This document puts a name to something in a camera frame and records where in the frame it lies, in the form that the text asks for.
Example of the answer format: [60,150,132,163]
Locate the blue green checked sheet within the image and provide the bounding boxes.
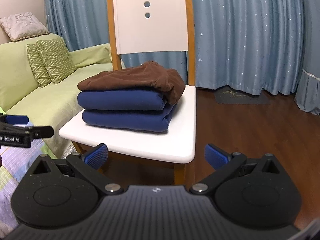
[0,106,58,231]

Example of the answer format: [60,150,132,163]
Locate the white wooden chair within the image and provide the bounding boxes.
[59,0,197,187]

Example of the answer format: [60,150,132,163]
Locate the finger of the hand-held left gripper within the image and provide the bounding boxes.
[0,123,55,140]
[0,114,29,126]

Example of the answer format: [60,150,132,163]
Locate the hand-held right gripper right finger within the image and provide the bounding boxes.
[189,143,290,195]

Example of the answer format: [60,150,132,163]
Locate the green zigzag cushion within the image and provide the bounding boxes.
[37,38,78,84]
[26,43,53,89]

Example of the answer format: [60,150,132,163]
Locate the grey door mat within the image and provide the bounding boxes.
[214,87,271,106]

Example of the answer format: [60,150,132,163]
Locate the brown pants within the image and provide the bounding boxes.
[77,61,186,105]

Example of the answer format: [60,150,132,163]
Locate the white cushion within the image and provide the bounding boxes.
[0,12,51,42]

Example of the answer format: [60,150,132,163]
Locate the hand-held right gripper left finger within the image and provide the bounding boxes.
[30,143,124,196]

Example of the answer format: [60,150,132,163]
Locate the folded blue garment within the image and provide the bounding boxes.
[82,104,177,134]
[77,89,175,112]

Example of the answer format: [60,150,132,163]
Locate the sofa with green cover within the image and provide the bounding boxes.
[0,34,126,159]

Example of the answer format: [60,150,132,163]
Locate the blue starred curtain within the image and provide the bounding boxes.
[44,0,305,97]

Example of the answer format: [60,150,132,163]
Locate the blue curtain with lace trim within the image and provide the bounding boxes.
[295,0,320,116]

